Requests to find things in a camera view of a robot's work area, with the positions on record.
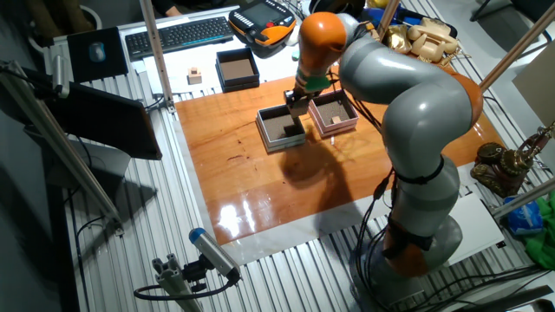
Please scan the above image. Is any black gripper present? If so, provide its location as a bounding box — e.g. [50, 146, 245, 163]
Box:
[284, 86, 314, 118]

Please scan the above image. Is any large wooden cube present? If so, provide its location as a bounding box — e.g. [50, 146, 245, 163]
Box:
[288, 101, 308, 119]

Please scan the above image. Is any dark sleeved forearm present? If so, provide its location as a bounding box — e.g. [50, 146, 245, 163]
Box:
[151, 0, 226, 14]

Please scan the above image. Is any teal edged gift box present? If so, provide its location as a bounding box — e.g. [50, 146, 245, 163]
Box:
[254, 103, 307, 153]

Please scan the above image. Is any pink gift box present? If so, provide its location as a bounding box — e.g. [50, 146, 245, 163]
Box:
[306, 89, 360, 146]

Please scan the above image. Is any white rounded object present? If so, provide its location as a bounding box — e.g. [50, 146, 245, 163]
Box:
[284, 24, 304, 47]

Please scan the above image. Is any black gift box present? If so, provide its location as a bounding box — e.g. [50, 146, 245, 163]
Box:
[215, 46, 261, 94]

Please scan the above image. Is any gold foil object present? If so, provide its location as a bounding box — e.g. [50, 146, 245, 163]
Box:
[385, 24, 413, 56]

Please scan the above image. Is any orange black teach pendant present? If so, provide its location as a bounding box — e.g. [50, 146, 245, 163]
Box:
[228, 0, 298, 49]

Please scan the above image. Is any black round spool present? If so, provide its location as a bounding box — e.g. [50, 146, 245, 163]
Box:
[308, 0, 367, 18]

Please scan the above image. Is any blue black bag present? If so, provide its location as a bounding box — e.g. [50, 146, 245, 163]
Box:
[359, 6, 459, 39]

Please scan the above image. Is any white paper sheet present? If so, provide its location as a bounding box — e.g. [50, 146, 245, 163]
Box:
[142, 36, 313, 94]

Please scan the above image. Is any black keyboard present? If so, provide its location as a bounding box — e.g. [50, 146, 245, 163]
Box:
[124, 16, 235, 62]

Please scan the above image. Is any beige vintage telephone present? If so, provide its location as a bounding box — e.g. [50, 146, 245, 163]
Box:
[406, 16, 472, 73]

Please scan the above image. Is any black flat monitor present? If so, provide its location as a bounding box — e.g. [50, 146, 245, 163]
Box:
[42, 81, 164, 161]

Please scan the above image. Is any black mouse pad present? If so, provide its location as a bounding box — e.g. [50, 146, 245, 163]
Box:
[66, 26, 130, 84]

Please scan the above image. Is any blue computer mouse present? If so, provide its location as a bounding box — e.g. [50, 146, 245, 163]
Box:
[88, 41, 107, 63]

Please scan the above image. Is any grey flat stand base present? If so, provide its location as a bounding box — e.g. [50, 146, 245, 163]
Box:
[45, 140, 131, 192]

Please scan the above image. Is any antique brass telephone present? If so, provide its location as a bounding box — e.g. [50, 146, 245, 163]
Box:
[470, 123, 555, 199]

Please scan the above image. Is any white flat panel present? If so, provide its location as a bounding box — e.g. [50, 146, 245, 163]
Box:
[446, 192, 506, 266]

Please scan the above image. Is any short aluminium profile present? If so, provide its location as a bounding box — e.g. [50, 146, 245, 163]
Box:
[151, 253, 205, 312]

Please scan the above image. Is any beige cardboard panel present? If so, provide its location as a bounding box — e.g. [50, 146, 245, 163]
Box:
[512, 41, 555, 129]

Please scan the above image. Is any blue plastic bag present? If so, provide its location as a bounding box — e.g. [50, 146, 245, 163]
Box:
[502, 195, 544, 237]

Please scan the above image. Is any black office chair base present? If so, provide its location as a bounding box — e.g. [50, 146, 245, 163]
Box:
[470, 0, 555, 23]

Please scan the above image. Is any round bin brown inside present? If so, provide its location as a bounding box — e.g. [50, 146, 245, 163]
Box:
[23, 0, 104, 53]

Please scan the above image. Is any green cloth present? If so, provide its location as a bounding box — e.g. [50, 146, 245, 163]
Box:
[522, 197, 555, 270]

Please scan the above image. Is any aluminium frame strut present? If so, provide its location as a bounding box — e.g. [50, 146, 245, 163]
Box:
[0, 60, 125, 237]
[479, 2, 555, 92]
[138, 0, 177, 114]
[376, 0, 400, 38]
[492, 177, 555, 220]

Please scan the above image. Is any silver camera blue cap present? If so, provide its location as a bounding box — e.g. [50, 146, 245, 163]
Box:
[188, 227, 242, 283]

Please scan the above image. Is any black camera clamp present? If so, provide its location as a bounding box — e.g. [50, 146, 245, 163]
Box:
[181, 255, 210, 294]

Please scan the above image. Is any black camera cable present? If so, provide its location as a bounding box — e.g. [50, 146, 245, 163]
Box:
[133, 276, 238, 302]

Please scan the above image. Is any small silver camera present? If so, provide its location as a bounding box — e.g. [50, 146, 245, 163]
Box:
[51, 54, 70, 99]

